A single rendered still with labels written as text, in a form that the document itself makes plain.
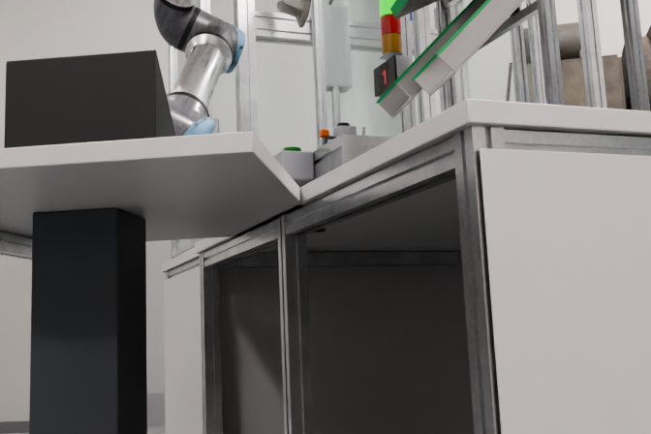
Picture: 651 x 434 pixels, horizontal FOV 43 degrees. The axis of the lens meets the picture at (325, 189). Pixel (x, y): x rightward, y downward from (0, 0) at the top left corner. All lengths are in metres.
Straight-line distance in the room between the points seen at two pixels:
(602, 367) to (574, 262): 0.13
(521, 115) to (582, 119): 0.09
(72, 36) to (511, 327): 5.93
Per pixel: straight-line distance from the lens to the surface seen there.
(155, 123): 1.50
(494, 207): 1.00
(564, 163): 1.07
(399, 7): 1.63
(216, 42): 2.06
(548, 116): 1.07
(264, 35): 2.95
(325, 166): 1.64
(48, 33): 6.81
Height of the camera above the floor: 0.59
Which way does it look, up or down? 10 degrees up
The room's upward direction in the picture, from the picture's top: 3 degrees counter-clockwise
